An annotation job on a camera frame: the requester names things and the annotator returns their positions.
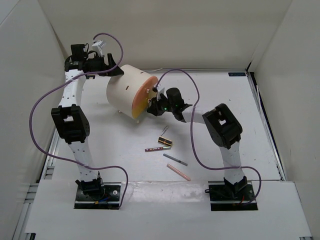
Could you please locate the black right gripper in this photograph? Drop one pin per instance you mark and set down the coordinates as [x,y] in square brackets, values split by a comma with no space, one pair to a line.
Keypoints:
[155,108]

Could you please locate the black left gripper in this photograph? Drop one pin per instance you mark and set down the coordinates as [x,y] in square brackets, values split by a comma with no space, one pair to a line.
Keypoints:
[105,67]

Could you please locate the yellow drawer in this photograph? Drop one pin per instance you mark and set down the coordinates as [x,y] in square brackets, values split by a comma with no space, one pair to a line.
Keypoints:
[139,104]

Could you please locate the pink top drawer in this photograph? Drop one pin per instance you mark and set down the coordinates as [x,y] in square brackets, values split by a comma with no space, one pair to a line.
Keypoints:
[148,84]

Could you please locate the cream cylindrical drawer organizer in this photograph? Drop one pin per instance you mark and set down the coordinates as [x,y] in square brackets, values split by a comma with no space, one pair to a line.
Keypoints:
[121,90]

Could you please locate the black gold lipstick box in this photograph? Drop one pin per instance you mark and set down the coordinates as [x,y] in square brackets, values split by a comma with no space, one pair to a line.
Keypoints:
[165,141]

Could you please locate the red lip gloss tube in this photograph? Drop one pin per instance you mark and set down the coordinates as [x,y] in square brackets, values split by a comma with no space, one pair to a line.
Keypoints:
[156,149]

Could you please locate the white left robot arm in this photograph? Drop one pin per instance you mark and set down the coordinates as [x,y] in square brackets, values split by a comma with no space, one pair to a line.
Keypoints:
[70,121]

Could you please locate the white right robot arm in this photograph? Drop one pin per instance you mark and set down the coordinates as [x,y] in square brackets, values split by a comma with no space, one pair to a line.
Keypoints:
[223,128]

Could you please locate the small silver clip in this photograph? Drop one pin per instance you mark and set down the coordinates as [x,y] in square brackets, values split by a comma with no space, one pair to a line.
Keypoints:
[164,130]

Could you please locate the pink concealer stick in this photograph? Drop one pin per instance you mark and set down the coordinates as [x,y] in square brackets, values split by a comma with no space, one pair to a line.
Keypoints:
[178,172]

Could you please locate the grey eyeliner pencil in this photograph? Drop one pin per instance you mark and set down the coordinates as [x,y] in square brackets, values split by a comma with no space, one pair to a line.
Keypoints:
[175,159]

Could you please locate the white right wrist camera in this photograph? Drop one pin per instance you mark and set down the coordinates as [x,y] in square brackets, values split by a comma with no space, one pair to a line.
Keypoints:
[158,92]

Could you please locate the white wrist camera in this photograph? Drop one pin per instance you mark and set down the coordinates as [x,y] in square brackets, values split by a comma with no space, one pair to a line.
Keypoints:
[158,92]
[98,46]

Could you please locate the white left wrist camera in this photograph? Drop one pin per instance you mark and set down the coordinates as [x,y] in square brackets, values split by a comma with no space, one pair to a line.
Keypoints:
[98,46]

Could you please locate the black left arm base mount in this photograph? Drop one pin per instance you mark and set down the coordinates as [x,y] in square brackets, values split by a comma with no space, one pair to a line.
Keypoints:
[109,199]

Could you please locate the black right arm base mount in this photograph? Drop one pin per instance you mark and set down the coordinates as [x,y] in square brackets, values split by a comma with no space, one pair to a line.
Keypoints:
[222,199]

